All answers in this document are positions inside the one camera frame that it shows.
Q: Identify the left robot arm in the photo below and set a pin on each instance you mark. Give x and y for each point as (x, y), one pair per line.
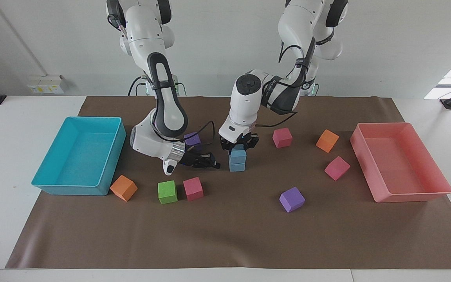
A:
(245, 105)

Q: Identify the pink foam block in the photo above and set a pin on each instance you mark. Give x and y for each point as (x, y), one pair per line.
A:
(337, 168)
(193, 189)
(282, 138)

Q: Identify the blue plastic bin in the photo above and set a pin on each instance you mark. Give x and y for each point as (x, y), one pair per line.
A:
(80, 156)

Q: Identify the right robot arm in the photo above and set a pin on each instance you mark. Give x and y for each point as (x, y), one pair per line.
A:
(163, 39)

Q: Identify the green foam block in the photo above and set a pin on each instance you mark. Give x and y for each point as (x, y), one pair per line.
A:
(167, 192)

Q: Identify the purple foam block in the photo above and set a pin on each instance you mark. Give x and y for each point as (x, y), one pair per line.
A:
(193, 139)
(292, 199)

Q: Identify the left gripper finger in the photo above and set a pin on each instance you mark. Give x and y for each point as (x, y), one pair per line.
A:
(252, 141)
(226, 145)

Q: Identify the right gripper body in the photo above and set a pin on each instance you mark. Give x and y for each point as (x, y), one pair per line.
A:
(192, 159)

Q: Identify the orange foam block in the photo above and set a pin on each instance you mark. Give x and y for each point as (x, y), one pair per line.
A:
(123, 188)
(327, 141)

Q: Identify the white wall socket box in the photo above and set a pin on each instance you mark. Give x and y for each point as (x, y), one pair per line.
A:
(45, 84)

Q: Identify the pink plastic bin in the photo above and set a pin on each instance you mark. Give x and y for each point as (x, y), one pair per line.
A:
(399, 162)

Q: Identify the blue foam block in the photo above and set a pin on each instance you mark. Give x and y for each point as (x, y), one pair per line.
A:
(237, 167)
(238, 156)

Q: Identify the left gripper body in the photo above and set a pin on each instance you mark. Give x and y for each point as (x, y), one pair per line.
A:
(239, 139)

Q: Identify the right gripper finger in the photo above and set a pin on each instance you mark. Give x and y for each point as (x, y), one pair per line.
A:
(208, 157)
(210, 165)

